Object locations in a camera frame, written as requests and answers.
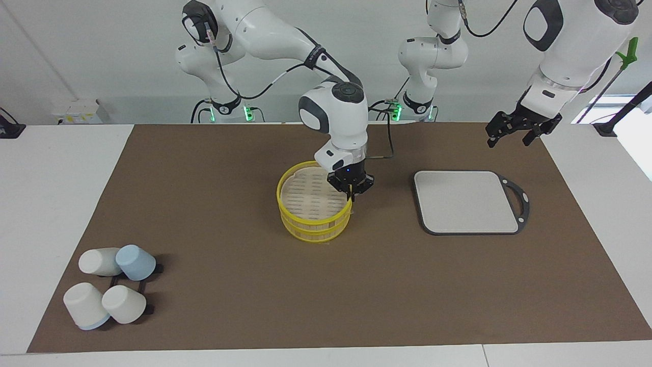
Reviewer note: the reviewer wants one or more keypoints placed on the yellow bamboo steamer base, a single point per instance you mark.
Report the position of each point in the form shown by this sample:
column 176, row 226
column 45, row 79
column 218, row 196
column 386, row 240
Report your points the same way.
column 316, row 234

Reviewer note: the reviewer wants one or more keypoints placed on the brown table mat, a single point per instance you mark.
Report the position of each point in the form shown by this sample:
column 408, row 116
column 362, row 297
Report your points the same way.
column 229, row 285

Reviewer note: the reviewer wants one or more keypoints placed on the black cup rack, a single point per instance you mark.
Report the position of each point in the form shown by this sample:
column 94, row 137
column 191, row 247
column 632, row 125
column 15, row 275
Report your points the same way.
column 159, row 268

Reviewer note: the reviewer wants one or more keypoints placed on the white cup with blue rim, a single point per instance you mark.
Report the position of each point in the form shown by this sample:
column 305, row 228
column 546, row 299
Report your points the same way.
column 84, row 303

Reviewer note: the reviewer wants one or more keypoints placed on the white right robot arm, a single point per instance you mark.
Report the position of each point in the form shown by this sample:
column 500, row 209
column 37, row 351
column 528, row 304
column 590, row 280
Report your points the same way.
column 346, row 127

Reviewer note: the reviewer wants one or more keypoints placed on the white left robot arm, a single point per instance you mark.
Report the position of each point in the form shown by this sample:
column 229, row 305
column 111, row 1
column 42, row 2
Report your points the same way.
column 575, row 46

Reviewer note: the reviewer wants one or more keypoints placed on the white yellow socket box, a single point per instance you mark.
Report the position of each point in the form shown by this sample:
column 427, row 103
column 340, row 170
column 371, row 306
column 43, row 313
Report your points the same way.
column 81, row 111

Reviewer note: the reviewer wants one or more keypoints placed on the black table clamp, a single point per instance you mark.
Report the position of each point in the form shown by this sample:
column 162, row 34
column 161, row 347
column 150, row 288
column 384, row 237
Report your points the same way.
column 10, row 130

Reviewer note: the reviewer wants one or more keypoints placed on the yellow bamboo steamer lid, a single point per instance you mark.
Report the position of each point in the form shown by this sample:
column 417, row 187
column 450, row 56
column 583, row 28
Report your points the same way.
column 308, row 196

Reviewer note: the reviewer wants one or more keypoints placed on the white plastic cup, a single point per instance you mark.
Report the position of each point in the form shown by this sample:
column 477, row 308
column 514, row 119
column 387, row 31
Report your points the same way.
column 124, row 305
column 97, row 261

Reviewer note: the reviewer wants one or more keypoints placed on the green tipped metal rod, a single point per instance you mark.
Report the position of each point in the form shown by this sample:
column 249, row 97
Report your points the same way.
column 629, row 53

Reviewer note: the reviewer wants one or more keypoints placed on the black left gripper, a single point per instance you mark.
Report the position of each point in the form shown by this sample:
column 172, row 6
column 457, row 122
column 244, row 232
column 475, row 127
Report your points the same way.
column 535, row 121

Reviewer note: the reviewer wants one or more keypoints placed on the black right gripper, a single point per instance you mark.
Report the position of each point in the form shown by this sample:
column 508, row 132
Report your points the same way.
column 351, row 178

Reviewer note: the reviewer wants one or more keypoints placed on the light blue plastic cup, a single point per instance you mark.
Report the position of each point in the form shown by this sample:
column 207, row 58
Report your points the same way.
column 136, row 262

